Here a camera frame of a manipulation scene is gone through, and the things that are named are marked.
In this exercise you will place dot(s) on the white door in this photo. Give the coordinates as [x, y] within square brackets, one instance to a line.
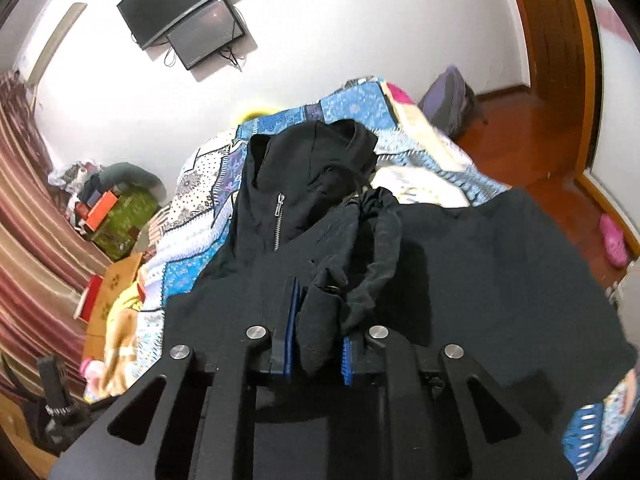
[620, 110]

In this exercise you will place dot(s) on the wooden door frame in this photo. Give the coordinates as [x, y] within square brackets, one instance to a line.
[550, 35]

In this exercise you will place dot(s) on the red book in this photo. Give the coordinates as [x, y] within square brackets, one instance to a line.
[89, 297]

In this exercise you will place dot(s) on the purple backpack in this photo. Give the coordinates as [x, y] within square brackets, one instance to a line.
[445, 100]

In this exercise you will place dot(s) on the small black monitor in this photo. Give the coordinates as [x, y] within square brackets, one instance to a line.
[205, 35]

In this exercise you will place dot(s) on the orange box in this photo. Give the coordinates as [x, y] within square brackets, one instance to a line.
[100, 210]

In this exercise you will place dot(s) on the pink slipper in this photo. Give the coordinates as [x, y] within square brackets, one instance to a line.
[614, 240]

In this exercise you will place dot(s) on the dark grey cloth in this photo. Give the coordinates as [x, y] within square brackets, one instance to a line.
[130, 175]

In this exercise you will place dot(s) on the green patterned box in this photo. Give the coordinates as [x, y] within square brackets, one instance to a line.
[127, 222]

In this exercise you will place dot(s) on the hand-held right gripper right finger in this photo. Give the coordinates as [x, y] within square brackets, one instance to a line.
[347, 360]

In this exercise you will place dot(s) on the brown cardboard box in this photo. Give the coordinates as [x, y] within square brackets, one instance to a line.
[115, 280]

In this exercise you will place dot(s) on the pink cloth item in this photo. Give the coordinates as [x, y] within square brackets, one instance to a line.
[400, 94]

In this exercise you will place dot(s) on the black stand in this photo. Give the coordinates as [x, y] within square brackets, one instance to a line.
[55, 390]

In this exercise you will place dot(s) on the pink bottle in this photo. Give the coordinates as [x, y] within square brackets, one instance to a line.
[92, 375]

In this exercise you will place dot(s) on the pile of white clutter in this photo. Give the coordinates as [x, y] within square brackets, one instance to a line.
[72, 175]

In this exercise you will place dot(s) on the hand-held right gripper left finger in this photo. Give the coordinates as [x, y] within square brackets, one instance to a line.
[290, 325]

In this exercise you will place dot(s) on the black zip hoodie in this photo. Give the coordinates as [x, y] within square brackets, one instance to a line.
[310, 185]

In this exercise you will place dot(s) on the striped red curtain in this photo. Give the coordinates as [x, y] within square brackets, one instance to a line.
[30, 210]

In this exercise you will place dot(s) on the yellow round item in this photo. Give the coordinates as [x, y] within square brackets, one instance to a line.
[255, 110]

